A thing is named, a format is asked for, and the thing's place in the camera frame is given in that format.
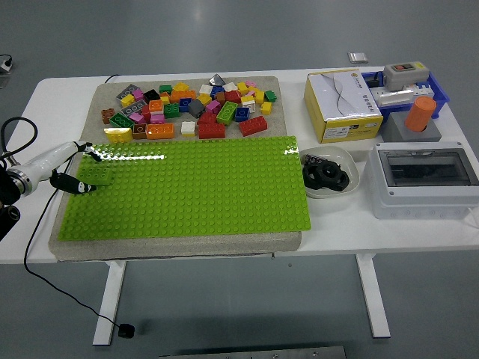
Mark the white circuit breaker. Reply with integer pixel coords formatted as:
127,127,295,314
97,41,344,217
368,82,431,109

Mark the dark grey toy brick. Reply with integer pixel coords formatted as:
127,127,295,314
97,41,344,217
187,99,206,119

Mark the white table leg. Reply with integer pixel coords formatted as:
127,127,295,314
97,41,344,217
355,253,391,340
92,260,127,346

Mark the dark green long brick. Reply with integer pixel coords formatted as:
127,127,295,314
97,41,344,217
109,112,135,129

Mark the white distribution box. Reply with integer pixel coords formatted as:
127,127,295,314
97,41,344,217
364,141,479,221

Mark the green studded baseplate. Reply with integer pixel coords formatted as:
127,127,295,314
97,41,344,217
58,135,312,242

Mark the red long toy brick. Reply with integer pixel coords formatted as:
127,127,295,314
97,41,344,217
238,115,269,137
198,123,226,140

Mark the yellow rounded toy brick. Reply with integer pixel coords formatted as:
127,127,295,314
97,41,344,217
104,126,134,143

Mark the grey push-button switch box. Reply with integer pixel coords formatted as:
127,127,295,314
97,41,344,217
382,61,430,93

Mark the grey long toy brick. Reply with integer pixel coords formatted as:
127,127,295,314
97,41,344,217
121,99,147,116
116,85,139,100

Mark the grey square block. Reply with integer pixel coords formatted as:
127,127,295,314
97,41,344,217
381,111,442,143

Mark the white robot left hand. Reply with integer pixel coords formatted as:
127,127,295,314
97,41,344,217
17,141,103,196

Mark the lime green toy brick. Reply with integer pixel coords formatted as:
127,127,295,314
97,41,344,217
76,165,116,187
216,100,239,126

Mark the black cord with plug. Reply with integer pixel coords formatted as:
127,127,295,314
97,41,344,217
23,160,135,340

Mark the yellow and white carton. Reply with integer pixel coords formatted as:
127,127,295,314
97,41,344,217
303,67,385,144

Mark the blue plastic bin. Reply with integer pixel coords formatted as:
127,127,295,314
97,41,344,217
361,69,451,120

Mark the black hex nut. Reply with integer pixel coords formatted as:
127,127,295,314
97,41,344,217
325,174,351,194
317,162,344,182
302,166,326,191

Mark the grey-brown table mat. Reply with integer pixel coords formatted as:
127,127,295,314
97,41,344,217
48,76,303,262

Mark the orange cylinder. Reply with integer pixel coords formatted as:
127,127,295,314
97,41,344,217
404,96,438,132

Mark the orange long toy brick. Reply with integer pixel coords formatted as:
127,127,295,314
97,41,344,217
145,123,175,141
170,90,197,104

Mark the white bowl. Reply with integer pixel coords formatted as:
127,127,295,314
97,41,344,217
299,146,361,200

